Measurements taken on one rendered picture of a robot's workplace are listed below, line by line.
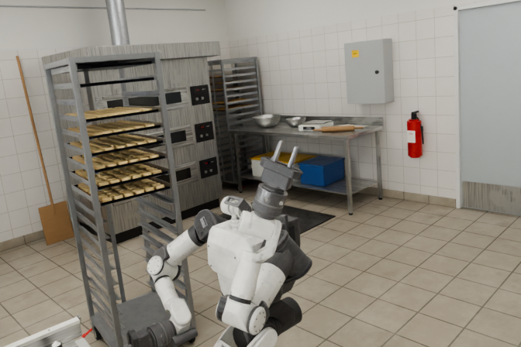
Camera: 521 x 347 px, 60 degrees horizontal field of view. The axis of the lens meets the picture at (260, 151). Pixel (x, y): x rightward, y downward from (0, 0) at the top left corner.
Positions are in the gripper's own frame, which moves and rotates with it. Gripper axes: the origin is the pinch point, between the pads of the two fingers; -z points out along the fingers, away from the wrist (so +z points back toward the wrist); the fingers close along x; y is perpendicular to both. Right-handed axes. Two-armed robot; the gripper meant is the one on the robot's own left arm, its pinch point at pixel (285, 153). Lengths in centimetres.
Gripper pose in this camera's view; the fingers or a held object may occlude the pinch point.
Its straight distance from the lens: 127.9
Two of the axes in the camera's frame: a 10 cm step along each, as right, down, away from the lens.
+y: 3.2, -0.8, 9.4
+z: -3.1, 9.3, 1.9
